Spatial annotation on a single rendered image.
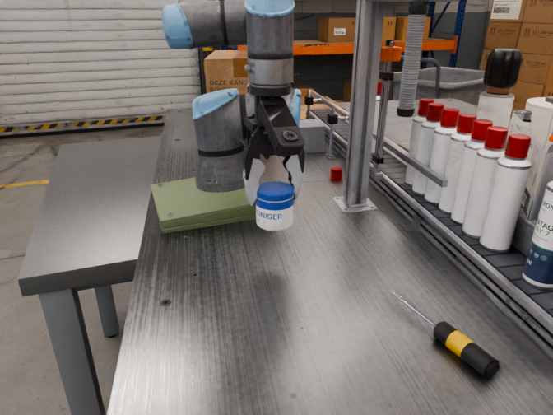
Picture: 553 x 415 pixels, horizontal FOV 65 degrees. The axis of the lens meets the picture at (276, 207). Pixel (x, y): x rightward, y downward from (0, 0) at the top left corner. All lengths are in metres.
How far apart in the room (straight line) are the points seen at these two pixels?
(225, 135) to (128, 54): 4.22
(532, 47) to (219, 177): 3.95
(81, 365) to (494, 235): 0.86
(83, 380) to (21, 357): 1.03
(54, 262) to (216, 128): 0.45
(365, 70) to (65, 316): 0.80
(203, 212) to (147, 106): 4.40
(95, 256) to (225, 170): 0.36
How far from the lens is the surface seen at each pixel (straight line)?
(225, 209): 0.98
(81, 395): 1.13
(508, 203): 0.83
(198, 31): 0.82
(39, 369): 2.03
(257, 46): 0.72
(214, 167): 1.08
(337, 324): 0.71
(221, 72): 1.54
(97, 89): 5.29
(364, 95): 1.02
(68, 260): 0.94
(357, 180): 1.06
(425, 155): 1.03
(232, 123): 1.06
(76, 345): 1.04
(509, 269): 0.83
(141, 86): 5.30
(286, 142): 0.67
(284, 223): 0.79
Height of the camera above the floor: 1.28
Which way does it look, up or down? 25 degrees down
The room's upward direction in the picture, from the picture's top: straight up
